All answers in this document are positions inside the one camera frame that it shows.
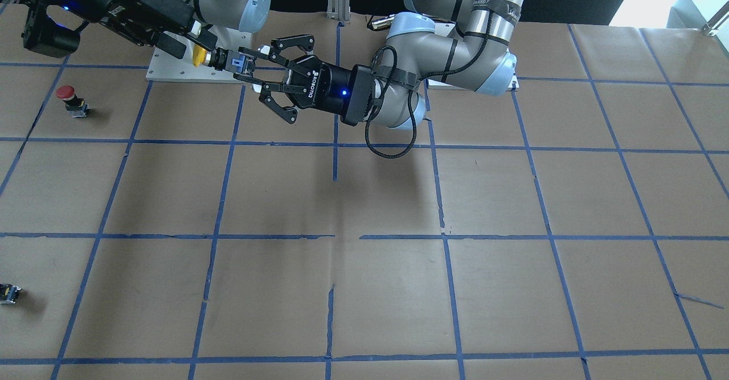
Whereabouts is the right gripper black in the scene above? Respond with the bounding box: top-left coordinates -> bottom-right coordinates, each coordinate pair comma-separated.
23,0 -> 217,60

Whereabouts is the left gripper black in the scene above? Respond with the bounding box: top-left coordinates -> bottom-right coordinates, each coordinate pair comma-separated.
238,35 -> 376,127

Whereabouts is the yellow push button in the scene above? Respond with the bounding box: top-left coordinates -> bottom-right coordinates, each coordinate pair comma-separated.
192,44 -> 256,81

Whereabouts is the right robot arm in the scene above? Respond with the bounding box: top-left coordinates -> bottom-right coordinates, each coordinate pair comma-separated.
15,0 -> 271,59

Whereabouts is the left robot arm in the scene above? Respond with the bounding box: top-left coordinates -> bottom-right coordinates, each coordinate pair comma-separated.
227,0 -> 524,144

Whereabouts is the red push button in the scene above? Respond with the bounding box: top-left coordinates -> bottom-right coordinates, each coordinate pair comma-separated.
55,85 -> 89,118

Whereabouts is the black button block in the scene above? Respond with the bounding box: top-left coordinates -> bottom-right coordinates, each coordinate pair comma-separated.
1,283 -> 23,305

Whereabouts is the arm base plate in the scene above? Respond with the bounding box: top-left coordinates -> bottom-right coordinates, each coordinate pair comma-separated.
427,63 -> 520,96
146,42 -> 245,84

